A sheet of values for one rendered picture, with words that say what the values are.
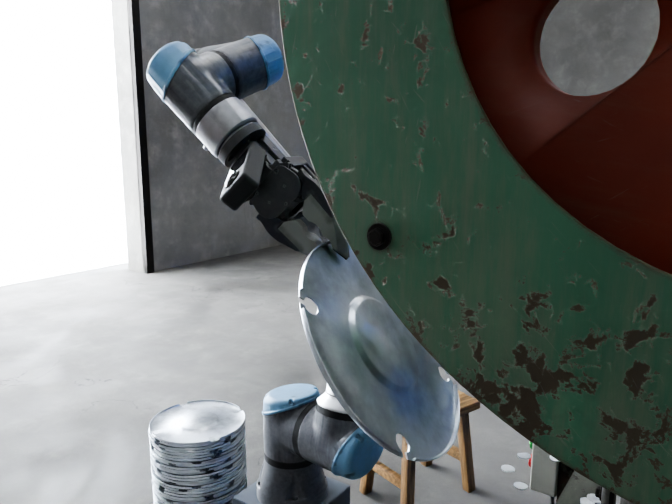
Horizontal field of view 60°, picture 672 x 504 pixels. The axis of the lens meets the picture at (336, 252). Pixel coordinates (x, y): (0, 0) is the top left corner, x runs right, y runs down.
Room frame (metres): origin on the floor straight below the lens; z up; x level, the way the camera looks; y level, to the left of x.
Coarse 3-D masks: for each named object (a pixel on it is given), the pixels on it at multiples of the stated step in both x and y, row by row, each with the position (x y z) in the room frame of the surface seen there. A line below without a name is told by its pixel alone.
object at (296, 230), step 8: (288, 224) 0.74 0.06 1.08; (296, 224) 0.73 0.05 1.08; (304, 224) 0.74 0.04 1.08; (288, 232) 0.74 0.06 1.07; (296, 232) 0.74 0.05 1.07; (304, 232) 0.73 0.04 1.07; (296, 240) 0.74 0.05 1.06; (304, 240) 0.73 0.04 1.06; (312, 240) 0.73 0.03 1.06; (320, 240) 0.78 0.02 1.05; (304, 248) 0.73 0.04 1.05; (312, 248) 0.73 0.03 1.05
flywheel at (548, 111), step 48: (480, 0) 0.52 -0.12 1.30; (528, 0) 0.49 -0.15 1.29; (480, 48) 0.52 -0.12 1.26; (528, 48) 0.49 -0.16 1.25; (480, 96) 0.51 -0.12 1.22; (528, 96) 0.49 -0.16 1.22; (576, 96) 0.47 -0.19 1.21; (624, 96) 0.45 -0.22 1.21; (528, 144) 0.49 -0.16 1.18; (576, 144) 0.47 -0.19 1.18; (624, 144) 0.45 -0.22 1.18; (576, 192) 0.47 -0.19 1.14; (624, 192) 0.45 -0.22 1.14; (624, 240) 0.44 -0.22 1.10
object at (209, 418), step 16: (208, 400) 1.83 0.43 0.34; (160, 416) 1.72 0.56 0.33; (176, 416) 1.72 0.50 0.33; (192, 416) 1.71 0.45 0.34; (208, 416) 1.71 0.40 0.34; (224, 416) 1.72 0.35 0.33; (240, 416) 1.72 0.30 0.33; (160, 432) 1.61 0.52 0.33; (176, 432) 1.61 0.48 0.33; (192, 432) 1.61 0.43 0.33; (208, 432) 1.61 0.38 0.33; (224, 432) 1.61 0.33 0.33
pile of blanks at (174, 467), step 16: (240, 432) 1.66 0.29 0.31; (160, 448) 1.57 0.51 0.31; (176, 448) 1.54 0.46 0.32; (192, 448) 1.54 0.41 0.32; (208, 448) 1.57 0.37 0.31; (224, 448) 1.58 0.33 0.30; (240, 448) 1.64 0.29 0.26; (160, 464) 1.57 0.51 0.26; (176, 464) 1.54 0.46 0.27; (192, 464) 1.54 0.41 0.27; (208, 464) 1.55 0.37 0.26; (224, 464) 1.58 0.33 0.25; (240, 464) 1.64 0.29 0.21; (160, 480) 1.58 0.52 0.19; (176, 480) 1.56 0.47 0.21; (192, 480) 1.54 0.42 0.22; (208, 480) 1.55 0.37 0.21; (224, 480) 1.58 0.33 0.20; (240, 480) 1.63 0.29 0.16; (160, 496) 1.57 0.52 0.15; (176, 496) 1.56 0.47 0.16; (192, 496) 1.54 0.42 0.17; (208, 496) 1.56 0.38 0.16; (224, 496) 1.58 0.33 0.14
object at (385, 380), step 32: (320, 256) 0.70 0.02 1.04; (352, 256) 0.76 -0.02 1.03; (320, 288) 0.65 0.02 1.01; (352, 288) 0.71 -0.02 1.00; (320, 320) 0.62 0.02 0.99; (352, 320) 0.66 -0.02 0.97; (384, 320) 0.71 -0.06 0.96; (320, 352) 0.58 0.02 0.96; (352, 352) 0.62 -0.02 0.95; (384, 352) 0.66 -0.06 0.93; (416, 352) 0.73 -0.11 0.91; (352, 384) 0.59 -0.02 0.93; (384, 384) 0.63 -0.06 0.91; (416, 384) 0.68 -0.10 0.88; (448, 384) 0.74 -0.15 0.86; (352, 416) 0.55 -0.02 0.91; (384, 416) 0.59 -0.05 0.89; (416, 416) 0.64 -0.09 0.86; (448, 416) 0.69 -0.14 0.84; (416, 448) 0.60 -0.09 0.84; (448, 448) 0.63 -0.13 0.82
